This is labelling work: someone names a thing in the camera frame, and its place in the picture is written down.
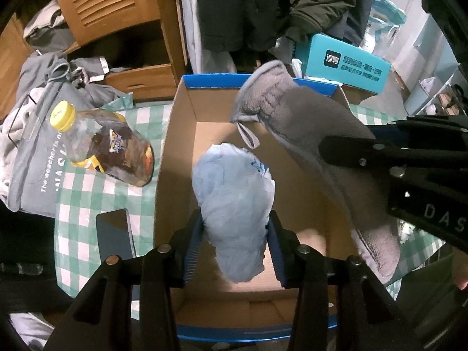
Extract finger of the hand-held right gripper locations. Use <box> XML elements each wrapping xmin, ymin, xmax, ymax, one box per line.
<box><xmin>317</xmin><ymin>135</ymin><xmax>468</xmax><ymax>192</ymax></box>
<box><xmin>367</xmin><ymin>115</ymin><xmax>468</xmax><ymax>150</ymax></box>

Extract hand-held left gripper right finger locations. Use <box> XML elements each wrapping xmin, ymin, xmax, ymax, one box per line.
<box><xmin>265</xmin><ymin>212</ymin><xmax>421</xmax><ymax>351</ymax></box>

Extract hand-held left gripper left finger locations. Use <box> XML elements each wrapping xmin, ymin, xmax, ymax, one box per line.
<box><xmin>44</xmin><ymin>214</ymin><xmax>205</xmax><ymax>351</ymax></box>

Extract grey fleece glove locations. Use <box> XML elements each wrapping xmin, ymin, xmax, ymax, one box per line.
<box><xmin>230</xmin><ymin>60</ymin><xmax>403</xmax><ymax>288</ymax></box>

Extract blue-rimmed cardboard box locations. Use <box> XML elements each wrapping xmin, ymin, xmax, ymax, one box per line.
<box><xmin>154</xmin><ymin>74</ymin><xmax>361</xmax><ymax>342</ymax></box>

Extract brown cardboard box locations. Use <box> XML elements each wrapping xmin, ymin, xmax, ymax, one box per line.
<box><xmin>339</xmin><ymin>83</ymin><xmax>378</xmax><ymax>105</ymax></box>

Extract pale blue shoe rack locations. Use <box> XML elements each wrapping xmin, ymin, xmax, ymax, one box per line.
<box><xmin>405</xmin><ymin>53</ymin><xmax>468</xmax><ymax>118</ymax></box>

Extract teal cardboard box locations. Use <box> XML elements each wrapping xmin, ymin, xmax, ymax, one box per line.
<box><xmin>294</xmin><ymin>33</ymin><xmax>393</xmax><ymax>94</ymax></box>

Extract black smartphone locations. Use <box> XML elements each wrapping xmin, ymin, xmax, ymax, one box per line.
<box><xmin>96</xmin><ymin>208</ymin><xmax>137</xmax><ymax>260</ymax></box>

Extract green checked tablecloth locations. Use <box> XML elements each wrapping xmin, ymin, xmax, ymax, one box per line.
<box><xmin>54</xmin><ymin>95</ymin><xmax>454</xmax><ymax>300</ymax></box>

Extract clear plastic bag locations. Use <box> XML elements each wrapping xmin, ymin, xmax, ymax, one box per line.
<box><xmin>360</xmin><ymin>0</ymin><xmax>407</xmax><ymax>52</ymax></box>

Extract clear plastic bottle yellow cap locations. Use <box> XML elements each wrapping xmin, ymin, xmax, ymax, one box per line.
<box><xmin>49</xmin><ymin>100</ymin><xmax>156</xmax><ymax>187</ymax></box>

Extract dark green jacket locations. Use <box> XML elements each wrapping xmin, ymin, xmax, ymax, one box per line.
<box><xmin>281</xmin><ymin>0</ymin><xmax>357</xmax><ymax>39</ymax></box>

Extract dark cloth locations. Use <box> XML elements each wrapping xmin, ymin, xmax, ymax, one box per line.
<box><xmin>0</xmin><ymin>205</ymin><xmax>96</xmax><ymax>317</ymax></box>

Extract grey tote bag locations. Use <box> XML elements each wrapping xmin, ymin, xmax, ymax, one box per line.
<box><xmin>9</xmin><ymin>80</ymin><xmax>74</xmax><ymax>218</ymax></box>

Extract black jacket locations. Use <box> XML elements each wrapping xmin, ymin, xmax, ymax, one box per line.
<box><xmin>195</xmin><ymin>0</ymin><xmax>293</xmax><ymax>52</ymax></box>

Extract white hanging garment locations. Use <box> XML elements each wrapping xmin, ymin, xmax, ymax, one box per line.
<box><xmin>175</xmin><ymin>0</ymin><xmax>238</xmax><ymax>74</ymax></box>

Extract grey hoodie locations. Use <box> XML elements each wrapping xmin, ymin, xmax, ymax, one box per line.
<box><xmin>16</xmin><ymin>50</ymin><xmax>127</xmax><ymax>118</ymax></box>

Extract wooden louvred cabinet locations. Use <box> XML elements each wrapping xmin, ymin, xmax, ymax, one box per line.
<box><xmin>0</xmin><ymin>0</ymin><xmax>189</xmax><ymax>101</ymax></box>

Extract grey clothes in cabinet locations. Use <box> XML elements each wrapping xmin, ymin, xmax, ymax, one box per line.
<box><xmin>23</xmin><ymin>0</ymin><xmax>74</xmax><ymax>51</ymax></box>

